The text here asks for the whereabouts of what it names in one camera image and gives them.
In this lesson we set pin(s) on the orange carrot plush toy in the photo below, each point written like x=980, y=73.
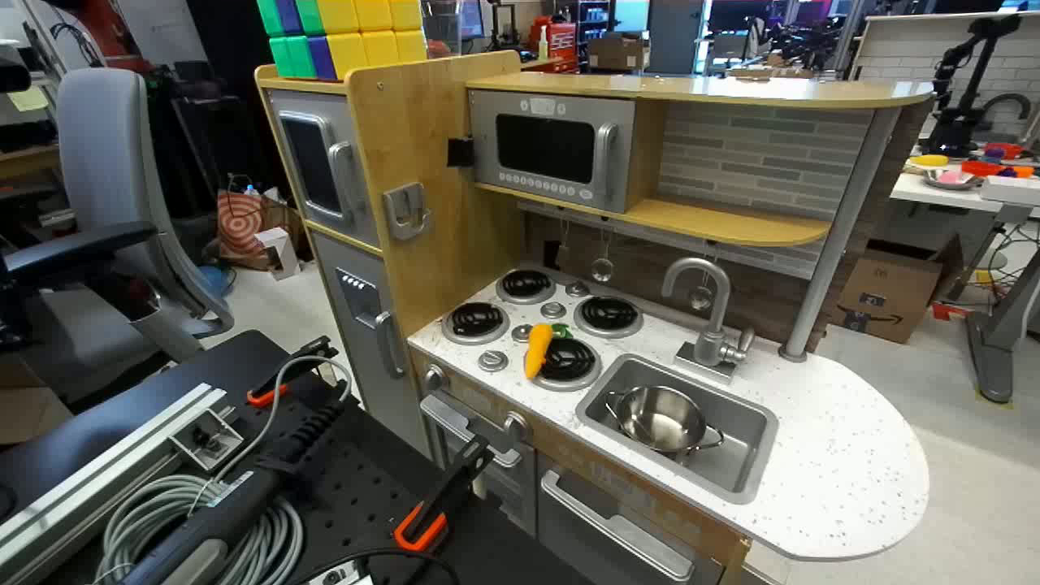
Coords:
x=537, y=348

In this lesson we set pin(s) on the black background robot arm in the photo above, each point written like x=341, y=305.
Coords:
x=961, y=86

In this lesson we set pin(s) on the black toy stove burner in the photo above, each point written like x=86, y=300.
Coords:
x=574, y=363
x=475, y=320
x=527, y=285
x=608, y=315

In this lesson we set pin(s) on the hanging toy ladle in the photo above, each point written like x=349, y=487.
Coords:
x=603, y=269

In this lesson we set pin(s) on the grey toy microwave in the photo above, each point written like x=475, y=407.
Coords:
x=555, y=152

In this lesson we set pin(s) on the grey toy oven door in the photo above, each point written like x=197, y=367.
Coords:
x=493, y=443

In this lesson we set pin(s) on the grey toy fridge door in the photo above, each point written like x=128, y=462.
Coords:
x=369, y=328

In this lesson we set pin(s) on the small steel pot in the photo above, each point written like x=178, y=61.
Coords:
x=661, y=416

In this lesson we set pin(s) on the grey toy faucet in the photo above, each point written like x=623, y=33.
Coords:
x=716, y=328

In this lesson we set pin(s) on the grey toy freezer door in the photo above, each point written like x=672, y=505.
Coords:
x=320, y=163

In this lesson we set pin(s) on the grey toy dishwasher door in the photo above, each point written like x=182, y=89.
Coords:
x=605, y=531

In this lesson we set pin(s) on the grey toy sink basin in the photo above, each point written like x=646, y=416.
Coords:
x=748, y=433

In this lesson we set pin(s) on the wooden toy kitchen play set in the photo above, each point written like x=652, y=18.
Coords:
x=758, y=455

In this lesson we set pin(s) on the grey stove knob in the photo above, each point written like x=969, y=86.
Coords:
x=493, y=359
x=555, y=311
x=575, y=289
x=522, y=329

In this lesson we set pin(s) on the orange black bar clamp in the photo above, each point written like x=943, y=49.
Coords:
x=284, y=383
x=433, y=515

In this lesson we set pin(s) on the red bottle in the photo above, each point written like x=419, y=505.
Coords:
x=562, y=44

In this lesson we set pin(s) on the black perforated mounting board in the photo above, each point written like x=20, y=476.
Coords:
x=358, y=488

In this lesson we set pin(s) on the red white patterned bag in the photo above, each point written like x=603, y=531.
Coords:
x=243, y=225

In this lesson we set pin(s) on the brown cardboard box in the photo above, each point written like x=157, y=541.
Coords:
x=894, y=295

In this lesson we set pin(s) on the grey office chair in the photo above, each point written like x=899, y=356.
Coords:
x=101, y=163

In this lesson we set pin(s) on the colourful toys pile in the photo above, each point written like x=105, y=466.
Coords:
x=977, y=168

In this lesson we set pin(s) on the white lab table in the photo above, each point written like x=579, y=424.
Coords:
x=1001, y=270

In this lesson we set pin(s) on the aluminium profile rail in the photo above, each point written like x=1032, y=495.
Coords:
x=99, y=461

